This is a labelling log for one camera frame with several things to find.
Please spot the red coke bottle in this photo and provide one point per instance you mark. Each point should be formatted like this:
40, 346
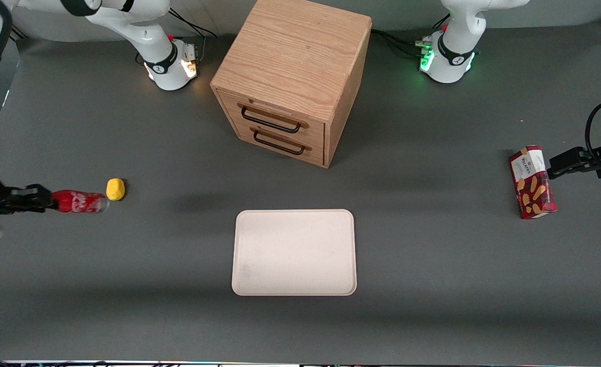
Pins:
79, 202

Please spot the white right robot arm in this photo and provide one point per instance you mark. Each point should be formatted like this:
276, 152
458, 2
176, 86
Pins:
163, 56

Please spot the cream rectangular plastic tray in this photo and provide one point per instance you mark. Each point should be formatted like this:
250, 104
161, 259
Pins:
294, 252

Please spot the red tartan shortbread box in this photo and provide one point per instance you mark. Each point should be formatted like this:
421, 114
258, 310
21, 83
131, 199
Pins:
533, 183

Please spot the yellow lemon-shaped object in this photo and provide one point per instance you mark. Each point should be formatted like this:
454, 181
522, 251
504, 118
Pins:
115, 189

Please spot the wooden drawer front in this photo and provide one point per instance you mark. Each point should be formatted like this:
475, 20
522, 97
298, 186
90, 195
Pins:
280, 153
275, 114

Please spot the wooden two-drawer cabinet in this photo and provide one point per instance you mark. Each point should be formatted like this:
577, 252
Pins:
295, 56

